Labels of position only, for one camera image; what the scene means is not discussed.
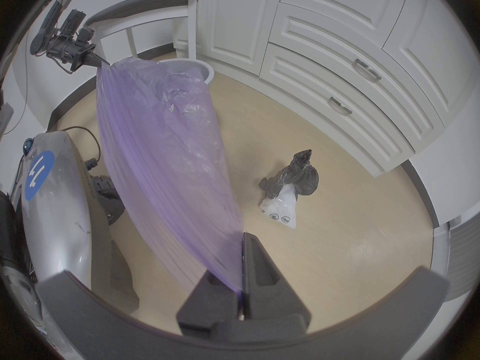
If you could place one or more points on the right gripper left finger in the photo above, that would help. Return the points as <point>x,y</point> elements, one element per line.
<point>210,306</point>

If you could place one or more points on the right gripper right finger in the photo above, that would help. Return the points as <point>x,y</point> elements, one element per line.
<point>262,287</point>

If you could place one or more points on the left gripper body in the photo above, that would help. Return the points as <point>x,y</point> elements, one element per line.
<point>80,54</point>

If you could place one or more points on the clear printed wrapper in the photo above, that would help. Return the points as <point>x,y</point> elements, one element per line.
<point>281,208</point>

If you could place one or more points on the black plastic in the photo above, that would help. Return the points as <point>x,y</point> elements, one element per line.
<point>296,178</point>

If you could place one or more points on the purple plastic bag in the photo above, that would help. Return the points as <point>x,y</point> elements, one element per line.
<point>161,163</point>

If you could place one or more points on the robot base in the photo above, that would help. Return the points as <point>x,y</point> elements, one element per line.
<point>56,208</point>

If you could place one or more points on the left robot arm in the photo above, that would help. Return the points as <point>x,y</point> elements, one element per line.
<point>45,32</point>

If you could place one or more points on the white trash bin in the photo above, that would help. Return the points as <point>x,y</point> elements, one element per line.
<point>208,74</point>

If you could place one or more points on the grey seat white chair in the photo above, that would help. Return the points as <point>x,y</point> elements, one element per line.
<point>150,6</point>

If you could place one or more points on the grey curtain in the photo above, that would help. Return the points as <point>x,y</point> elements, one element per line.
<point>463,253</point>

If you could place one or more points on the white wardrobe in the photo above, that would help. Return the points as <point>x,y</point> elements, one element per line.
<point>337,32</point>

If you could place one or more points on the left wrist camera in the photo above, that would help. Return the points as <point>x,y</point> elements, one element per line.
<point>85,35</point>

